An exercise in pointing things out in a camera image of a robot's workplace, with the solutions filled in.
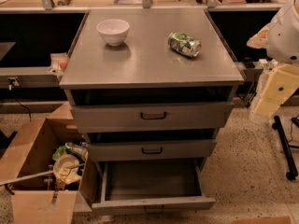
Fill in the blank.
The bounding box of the grey bottom drawer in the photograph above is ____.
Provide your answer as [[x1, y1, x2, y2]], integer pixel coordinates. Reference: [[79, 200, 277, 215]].
[[93, 158, 215, 215]]

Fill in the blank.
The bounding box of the grey drawer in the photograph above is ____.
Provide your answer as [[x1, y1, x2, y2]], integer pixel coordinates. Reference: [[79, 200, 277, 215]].
[[87, 139, 217, 161], [93, 158, 215, 215], [71, 102, 233, 133]]

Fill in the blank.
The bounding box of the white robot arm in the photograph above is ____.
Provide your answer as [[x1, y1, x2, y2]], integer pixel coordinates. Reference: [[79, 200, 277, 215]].
[[247, 0, 299, 117]]

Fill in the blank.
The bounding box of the grey metal drawer cabinet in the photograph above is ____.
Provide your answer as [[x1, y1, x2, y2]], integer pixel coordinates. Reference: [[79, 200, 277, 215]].
[[58, 7, 246, 170]]

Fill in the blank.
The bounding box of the grey top drawer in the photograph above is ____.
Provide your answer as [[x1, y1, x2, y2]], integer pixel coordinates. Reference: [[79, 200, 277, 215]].
[[71, 102, 233, 133]]

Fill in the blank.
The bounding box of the grey middle drawer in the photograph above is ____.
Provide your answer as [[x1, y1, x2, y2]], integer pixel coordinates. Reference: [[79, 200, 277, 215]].
[[87, 139, 217, 161]]

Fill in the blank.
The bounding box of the black floor bar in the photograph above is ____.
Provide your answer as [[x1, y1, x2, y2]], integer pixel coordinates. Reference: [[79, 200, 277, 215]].
[[272, 116, 298, 181]]

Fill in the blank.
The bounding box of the green crushed soda can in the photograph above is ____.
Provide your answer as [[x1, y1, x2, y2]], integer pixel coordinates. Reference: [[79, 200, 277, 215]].
[[168, 32, 202, 58]]

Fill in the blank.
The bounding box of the white ceramic bowl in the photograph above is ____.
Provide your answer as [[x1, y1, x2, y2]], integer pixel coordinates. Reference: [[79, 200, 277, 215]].
[[96, 19, 130, 46]]

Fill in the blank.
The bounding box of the green plastic wrapper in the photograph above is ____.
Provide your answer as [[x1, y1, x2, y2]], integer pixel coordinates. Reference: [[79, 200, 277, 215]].
[[52, 142, 88, 161]]

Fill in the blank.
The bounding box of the grey metal rod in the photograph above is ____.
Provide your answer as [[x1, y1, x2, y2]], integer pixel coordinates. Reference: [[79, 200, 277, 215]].
[[0, 163, 85, 186]]

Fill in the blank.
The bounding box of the small tray with orange ball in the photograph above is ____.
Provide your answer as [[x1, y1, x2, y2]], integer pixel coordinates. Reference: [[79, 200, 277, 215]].
[[47, 52, 68, 76]]

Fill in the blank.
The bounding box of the crumpled yellow paper cup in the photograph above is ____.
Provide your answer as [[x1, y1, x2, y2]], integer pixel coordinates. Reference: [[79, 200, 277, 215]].
[[53, 154, 81, 185]]

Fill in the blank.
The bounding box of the open cardboard box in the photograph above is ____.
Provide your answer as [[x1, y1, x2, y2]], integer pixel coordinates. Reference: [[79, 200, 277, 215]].
[[0, 103, 98, 224]]

